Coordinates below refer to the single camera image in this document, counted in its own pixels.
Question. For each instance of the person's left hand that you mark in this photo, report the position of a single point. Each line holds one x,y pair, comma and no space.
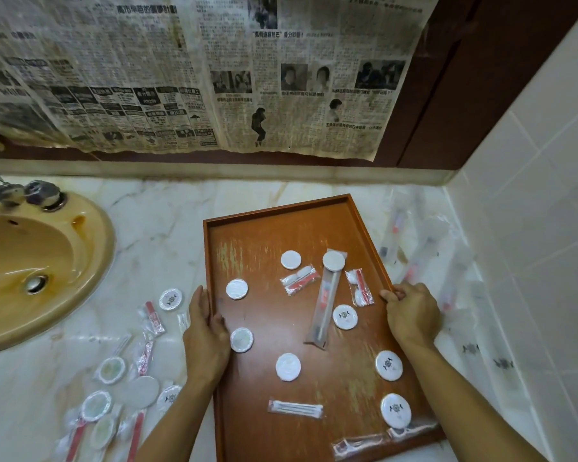
206,341

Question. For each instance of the person's right hand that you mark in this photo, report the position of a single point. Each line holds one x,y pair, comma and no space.
414,317

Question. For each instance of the person's left thumb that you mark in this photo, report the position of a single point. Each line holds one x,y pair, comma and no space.
221,329

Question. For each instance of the person's right thumb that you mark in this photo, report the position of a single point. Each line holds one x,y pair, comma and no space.
390,296

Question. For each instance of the brown wooden tray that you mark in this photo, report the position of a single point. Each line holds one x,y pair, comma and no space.
269,327

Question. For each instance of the person's right forearm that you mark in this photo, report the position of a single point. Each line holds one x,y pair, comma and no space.
455,404

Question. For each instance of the person's left forearm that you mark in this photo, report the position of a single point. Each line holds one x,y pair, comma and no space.
183,423

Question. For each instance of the plain white round soap packet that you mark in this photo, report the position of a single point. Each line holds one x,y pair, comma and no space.
291,260
242,340
334,261
288,367
236,289

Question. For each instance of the clear cotton pad packet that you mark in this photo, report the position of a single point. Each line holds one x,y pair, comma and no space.
360,288
299,279

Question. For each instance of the small clear empty packet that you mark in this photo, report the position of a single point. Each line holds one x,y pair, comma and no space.
183,322

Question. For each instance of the printed white round soap packet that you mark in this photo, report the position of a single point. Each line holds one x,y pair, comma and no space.
170,299
345,317
168,397
395,411
388,366

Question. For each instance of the pile of clear toothbrush packets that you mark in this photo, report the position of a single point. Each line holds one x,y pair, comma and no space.
443,279

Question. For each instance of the small red white packet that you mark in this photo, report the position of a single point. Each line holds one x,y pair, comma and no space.
144,356
154,319

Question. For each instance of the large white round packet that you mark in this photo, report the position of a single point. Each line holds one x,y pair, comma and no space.
140,392

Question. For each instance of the clear cotton swab packet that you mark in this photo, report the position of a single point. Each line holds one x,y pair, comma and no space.
295,409

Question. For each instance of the greenish round clear packet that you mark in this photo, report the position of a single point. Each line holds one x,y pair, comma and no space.
96,406
111,370
102,432

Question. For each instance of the clear flat comb packet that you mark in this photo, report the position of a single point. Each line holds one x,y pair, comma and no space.
360,446
413,430

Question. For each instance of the red toothbrush clear packet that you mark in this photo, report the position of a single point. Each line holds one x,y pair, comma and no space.
76,441
135,435

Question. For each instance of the metal sink drain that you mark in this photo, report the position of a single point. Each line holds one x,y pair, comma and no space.
35,283

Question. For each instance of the tan ceramic sink basin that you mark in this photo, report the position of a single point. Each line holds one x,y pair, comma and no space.
9,254

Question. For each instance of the dark brown wooden panel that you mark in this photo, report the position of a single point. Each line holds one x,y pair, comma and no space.
462,81

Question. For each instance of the chrome faucet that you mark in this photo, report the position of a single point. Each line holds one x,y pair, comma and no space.
33,193

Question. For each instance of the yellowed newspaper sheet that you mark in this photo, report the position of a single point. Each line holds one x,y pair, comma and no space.
183,67

